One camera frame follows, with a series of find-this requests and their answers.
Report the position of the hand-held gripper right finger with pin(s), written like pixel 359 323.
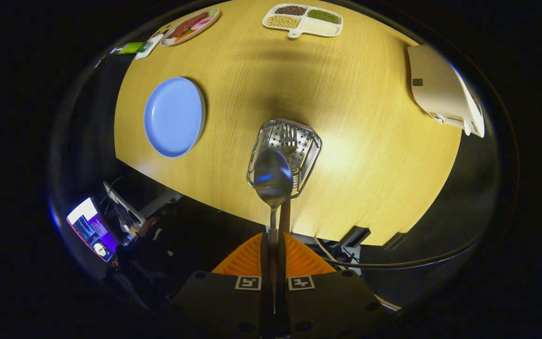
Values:
pixel 282 263

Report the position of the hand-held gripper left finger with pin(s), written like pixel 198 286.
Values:
pixel 265 263

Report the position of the silver spoon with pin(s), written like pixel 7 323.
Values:
pixel 273 176

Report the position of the silver fork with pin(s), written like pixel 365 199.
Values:
pixel 289 139

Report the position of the perforated metal tray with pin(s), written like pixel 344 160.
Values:
pixel 309 150

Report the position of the open laptop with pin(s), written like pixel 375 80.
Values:
pixel 123 207

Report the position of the blue round plate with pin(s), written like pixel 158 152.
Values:
pixel 174 117

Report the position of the computer monitor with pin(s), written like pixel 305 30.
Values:
pixel 90 226

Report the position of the white toaster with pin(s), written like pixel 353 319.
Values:
pixel 435 89

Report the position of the white divided bean tray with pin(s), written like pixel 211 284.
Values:
pixel 320 28

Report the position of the white square coaster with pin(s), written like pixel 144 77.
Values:
pixel 151 47

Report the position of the plate of toy food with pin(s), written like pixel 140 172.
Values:
pixel 188 27

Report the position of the green drink bottle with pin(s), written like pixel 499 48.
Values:
pixel 132 48

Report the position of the black table bracket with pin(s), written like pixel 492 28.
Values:
pixel 395 241
pixel 355 237

